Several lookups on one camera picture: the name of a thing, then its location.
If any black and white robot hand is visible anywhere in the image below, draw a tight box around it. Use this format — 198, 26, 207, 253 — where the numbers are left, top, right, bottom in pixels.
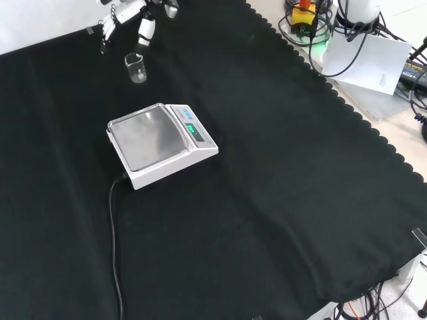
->
97, 0, 179, 56

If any small clear glass beaker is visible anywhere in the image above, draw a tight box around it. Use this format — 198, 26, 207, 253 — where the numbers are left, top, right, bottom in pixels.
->
124, 51, 147, 84

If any white electronic balance steel pan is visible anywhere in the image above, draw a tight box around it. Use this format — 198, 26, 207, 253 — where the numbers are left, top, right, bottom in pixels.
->
106, 102, 220, 191

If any yellow stop button box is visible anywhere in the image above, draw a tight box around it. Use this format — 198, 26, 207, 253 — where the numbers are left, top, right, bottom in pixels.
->
290, 0, 317, 37

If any black scalloped bench cloth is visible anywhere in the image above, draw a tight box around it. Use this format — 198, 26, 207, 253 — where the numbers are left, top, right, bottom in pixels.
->
0, 0, 427, 320

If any white paper sheet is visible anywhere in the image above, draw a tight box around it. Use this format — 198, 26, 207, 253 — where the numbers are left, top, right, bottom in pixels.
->
320, 27, 414, 97

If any black power adapter yellow label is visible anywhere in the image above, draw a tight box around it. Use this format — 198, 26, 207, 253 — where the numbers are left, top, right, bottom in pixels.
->
399, 57, 427, 90

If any clear tape strip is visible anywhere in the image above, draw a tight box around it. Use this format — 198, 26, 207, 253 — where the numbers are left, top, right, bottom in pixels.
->
411, 227, 427, 250

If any black balance power cable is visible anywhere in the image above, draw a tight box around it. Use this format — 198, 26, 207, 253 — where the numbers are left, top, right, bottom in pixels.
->
108, 172, 127, 320

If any grey metal base plate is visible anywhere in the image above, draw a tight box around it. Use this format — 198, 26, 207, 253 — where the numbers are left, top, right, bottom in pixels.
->
325, 77, 413, 119

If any orange cable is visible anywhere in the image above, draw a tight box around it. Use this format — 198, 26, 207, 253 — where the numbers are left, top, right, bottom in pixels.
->
340, 299, 364, 320

